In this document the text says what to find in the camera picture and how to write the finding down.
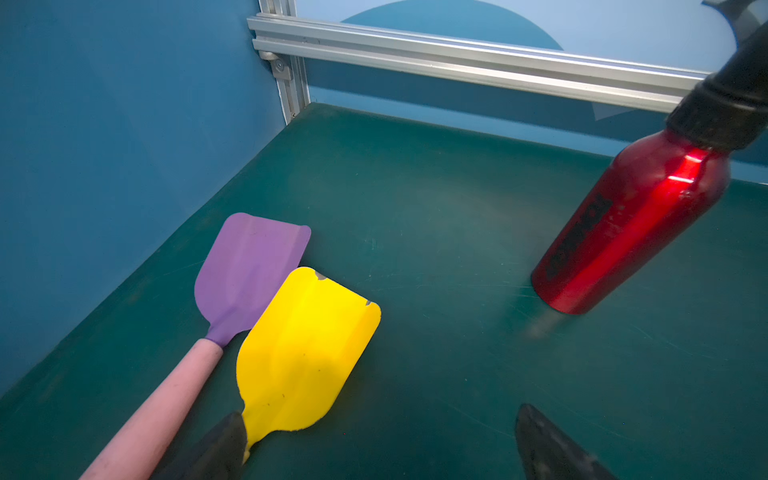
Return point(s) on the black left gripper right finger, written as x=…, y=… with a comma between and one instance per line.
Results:
x=546, y=452

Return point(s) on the red metal bottle black cap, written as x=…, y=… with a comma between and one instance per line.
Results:
x=657, y=186

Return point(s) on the yellow spatula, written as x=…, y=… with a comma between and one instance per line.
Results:
x=294, y=362

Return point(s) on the purple spatula pink handle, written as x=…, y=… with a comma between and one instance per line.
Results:
x=249, y=261

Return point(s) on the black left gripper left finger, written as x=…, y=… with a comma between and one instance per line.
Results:
x=218, y=455

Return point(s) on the horizontal aluminium back rail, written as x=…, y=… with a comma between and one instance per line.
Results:
x=540, y=71

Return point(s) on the left corner aluminium post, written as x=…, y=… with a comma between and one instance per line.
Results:
x=289, y=71

